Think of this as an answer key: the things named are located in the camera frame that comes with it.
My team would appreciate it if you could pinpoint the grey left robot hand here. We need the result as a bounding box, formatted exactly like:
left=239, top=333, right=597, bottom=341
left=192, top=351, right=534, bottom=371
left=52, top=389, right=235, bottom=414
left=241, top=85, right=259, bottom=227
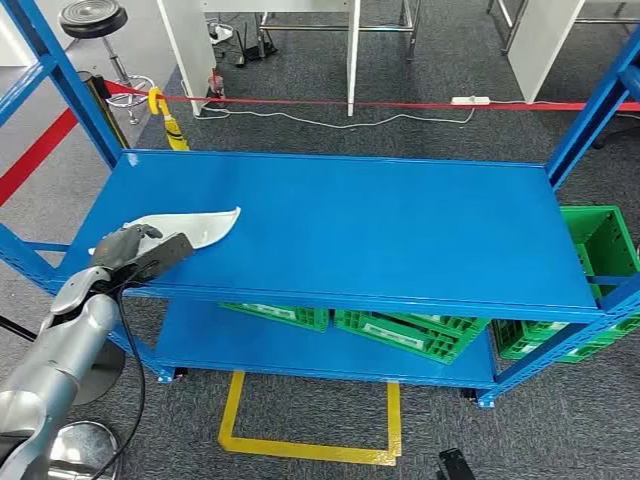
left=90, top=223, right=165, bottom=272

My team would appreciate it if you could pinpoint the white curved plastic part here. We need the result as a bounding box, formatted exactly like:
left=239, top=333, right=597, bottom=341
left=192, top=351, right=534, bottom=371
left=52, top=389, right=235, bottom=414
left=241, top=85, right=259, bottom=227
left=88, top=206, right=242, bottom=256

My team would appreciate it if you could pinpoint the blue metal shelf rack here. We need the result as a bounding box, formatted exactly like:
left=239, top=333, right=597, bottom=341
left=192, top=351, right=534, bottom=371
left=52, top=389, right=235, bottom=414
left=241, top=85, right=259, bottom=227
left=0, top=0, right=640, bottom=409

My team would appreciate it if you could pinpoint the yellow hooked umbrella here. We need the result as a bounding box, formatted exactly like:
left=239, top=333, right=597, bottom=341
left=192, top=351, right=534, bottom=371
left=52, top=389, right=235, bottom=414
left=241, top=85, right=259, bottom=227
left=147, top=86, right=191, bottom=152

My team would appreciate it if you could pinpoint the chrome round base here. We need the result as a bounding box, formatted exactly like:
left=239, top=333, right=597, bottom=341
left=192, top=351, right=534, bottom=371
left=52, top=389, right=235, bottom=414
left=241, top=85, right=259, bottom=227
left=47, top=420, right=122, bottom=480

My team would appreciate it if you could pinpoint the black round stool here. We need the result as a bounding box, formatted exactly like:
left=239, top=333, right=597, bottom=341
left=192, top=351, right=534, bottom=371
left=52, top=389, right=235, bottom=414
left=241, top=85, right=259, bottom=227
left=57, top=0, right=157, bottom=127

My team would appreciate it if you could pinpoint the black router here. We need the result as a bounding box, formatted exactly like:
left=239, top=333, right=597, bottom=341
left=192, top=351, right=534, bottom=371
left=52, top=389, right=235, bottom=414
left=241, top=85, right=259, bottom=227
left=232, top=21, right=279, bottom=69

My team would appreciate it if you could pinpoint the red barrier belt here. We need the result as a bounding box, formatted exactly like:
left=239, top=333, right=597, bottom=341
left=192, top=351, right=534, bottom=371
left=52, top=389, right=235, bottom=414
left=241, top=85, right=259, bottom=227
left=102, top=79, right=640, bottom=114

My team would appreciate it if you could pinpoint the black boxy object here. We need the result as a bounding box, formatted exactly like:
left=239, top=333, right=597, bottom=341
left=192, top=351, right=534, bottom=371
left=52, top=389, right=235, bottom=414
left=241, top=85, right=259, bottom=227
left=435, top=448, right=477, bottom=480

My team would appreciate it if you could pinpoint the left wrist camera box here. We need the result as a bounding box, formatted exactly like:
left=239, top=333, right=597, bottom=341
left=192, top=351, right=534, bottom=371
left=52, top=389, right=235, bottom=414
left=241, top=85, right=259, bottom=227
left=119, top=231, right=195, bottom=285

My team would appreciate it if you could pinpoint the black stanchion post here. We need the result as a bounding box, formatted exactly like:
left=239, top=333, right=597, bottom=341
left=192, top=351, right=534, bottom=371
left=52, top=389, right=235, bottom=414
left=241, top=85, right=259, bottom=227
left=78, top=69, right=132, bottom=152

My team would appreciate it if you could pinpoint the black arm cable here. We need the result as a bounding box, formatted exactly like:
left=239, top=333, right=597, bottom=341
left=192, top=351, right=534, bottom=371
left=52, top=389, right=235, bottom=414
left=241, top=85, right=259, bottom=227
left=90, top=281, right=147, bottom=480

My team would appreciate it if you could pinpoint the white power strip cable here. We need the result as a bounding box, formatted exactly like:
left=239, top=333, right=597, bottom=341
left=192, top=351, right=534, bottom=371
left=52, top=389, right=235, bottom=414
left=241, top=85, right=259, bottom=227
left=180, top=79, right=476, bottom=131

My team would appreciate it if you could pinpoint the steel table frame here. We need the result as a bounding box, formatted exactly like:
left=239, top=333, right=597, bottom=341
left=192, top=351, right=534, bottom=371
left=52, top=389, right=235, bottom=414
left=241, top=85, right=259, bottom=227
left=256, top=0, right=422, bottom=62
left=485, top=0, right=640, bottom=56

